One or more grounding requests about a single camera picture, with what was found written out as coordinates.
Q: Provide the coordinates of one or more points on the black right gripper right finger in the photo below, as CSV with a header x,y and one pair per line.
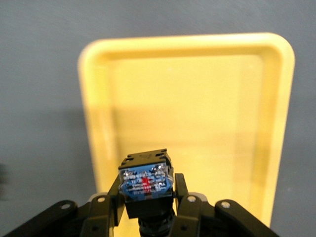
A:
x,y
197,217

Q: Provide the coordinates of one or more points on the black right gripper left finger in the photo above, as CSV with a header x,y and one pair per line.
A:
x,y
98,214

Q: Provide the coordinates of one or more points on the yellow push button switch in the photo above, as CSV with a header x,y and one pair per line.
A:
x,y
145,182

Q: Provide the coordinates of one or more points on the yellow plastic tray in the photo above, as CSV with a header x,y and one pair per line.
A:
x,y
185,98

